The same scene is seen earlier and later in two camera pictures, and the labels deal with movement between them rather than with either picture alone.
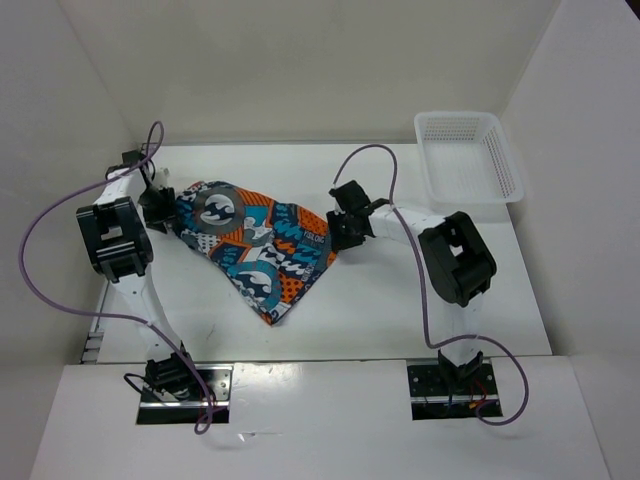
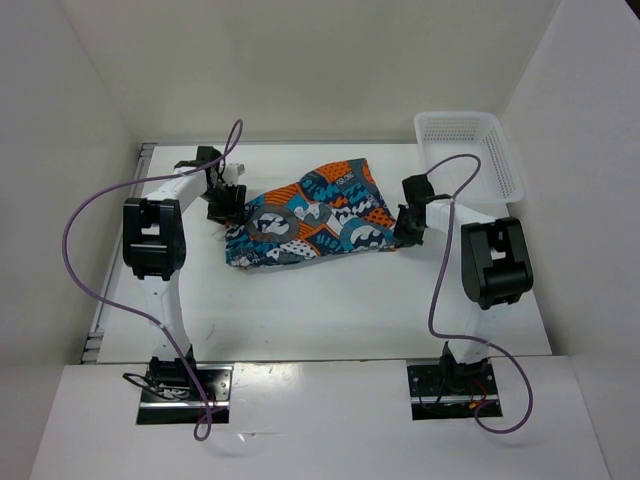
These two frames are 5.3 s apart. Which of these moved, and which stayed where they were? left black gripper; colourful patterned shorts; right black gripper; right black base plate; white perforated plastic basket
Moved: right black gripper; colourful patterned shorts; left black gripper
Stayed: white perforated plastic basket; right black base plate
